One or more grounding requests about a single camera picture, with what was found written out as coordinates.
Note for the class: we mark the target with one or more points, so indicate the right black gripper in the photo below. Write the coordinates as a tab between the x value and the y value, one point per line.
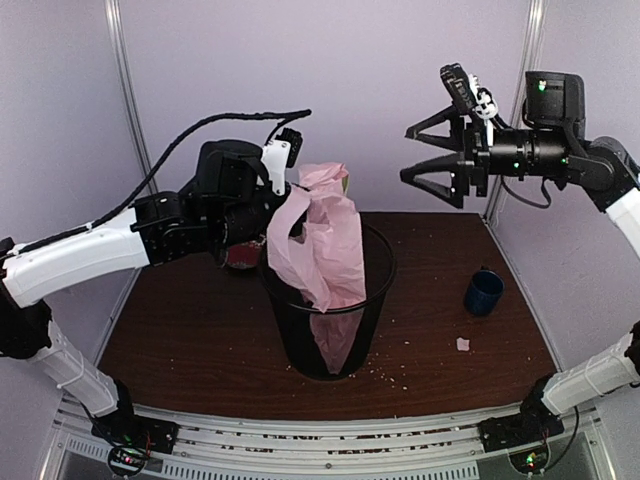
473	158

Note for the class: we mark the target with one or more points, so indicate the pink plastic trash bag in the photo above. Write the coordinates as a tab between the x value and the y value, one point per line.
314	244

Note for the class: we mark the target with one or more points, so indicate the black mesh trash bin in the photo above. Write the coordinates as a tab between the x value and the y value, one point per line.
297	320

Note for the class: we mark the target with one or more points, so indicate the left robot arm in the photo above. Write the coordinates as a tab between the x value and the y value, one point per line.
231	199

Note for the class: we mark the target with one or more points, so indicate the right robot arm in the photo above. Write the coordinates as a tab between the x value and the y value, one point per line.
552	146

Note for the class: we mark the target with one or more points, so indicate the dark blue cup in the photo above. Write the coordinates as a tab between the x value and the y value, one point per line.
483	292

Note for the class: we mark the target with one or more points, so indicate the small pink bag scrap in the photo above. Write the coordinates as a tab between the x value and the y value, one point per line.
462	344

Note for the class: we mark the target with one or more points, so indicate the red floral plate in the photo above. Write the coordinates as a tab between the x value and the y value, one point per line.
244	256

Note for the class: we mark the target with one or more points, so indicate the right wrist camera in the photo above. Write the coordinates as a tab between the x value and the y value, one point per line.
468	96

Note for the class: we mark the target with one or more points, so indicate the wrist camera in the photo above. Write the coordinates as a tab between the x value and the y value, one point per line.
280	154
468	96

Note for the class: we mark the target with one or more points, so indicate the right aluminium frame post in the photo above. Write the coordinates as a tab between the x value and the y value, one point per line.
530	60

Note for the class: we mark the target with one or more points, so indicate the aluminium frame post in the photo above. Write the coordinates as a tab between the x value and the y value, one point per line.
530	60
148	185

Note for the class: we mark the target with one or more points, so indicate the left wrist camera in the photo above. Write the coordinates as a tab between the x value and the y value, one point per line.
280	154

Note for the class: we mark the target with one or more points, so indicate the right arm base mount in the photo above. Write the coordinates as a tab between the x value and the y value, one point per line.
525	439

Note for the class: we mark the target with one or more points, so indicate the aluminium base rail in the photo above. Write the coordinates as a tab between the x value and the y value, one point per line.
443	446

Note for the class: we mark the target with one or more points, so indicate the left aluminium frame post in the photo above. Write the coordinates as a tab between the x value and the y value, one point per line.
148	185

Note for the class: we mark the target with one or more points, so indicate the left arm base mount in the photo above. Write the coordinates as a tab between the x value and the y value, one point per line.
133	443

